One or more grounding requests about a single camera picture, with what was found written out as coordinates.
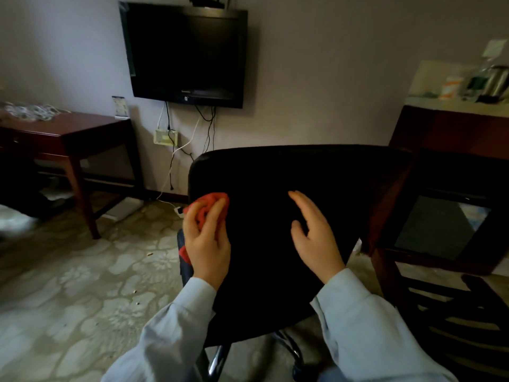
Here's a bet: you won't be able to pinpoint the person's right hand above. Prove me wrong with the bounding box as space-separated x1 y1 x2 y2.
288 190 347 285

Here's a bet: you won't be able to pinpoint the person's left hand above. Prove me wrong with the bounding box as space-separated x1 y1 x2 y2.
182 198 231 291

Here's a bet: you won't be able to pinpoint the red cleaning cloth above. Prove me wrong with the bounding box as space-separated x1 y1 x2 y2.
178 192 230 265

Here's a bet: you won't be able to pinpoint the person's right forearm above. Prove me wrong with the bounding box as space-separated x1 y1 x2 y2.
310 268 459 382

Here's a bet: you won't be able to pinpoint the person's left forearm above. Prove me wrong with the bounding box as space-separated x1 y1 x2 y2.
101 276 218 382

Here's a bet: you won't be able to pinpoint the black office chair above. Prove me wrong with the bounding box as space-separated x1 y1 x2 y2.
177 145 414 382

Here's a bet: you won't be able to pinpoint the white flat board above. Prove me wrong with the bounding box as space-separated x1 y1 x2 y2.
101 196 145 223

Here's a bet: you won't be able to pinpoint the dark wooden glass-top table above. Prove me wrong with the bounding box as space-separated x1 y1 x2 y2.
360 149 509 299

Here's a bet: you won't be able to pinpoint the small standing card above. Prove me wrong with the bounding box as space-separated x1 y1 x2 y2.
111 95 130 120

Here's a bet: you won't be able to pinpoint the reddish wooden desk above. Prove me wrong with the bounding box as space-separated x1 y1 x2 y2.
0 111 146 240

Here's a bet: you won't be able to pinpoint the dark wooden slatted chair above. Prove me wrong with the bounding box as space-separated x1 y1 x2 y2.
398 274 509 382

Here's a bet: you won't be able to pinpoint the dark wooden cabinet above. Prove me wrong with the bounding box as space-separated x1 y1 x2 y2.
388 97 509 162

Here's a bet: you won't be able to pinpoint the orange and white box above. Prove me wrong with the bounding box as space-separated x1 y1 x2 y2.
439 76 465 101

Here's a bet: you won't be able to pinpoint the steel electric kettle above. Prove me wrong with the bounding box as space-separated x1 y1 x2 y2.
476 65 509 104

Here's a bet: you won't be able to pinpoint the black power cable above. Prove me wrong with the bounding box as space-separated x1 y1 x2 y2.
165 101 178 191

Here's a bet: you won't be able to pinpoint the white cable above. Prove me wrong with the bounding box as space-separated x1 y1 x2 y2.
155 116 202 205

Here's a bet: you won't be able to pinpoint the black television cables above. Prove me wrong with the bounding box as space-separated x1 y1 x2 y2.
194 106 217 156

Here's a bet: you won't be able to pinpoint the beige wall outlet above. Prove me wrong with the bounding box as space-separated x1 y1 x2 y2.
153 129 179 147

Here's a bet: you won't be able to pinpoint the black wall-mounted television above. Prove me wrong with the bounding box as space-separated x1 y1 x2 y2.
119 1 249 109

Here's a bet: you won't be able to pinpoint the bundle of white cables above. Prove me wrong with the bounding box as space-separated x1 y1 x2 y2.
2 101 71 122

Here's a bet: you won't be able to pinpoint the white wall switch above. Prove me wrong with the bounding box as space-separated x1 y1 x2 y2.
481 38 509 59

